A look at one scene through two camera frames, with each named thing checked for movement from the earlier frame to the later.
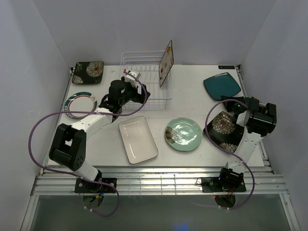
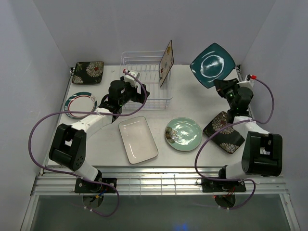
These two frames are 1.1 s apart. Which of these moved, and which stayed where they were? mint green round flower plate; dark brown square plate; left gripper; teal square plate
Moved: teal square plate
Stayed: mint green round flower plate; dark brown square plate; left gripper
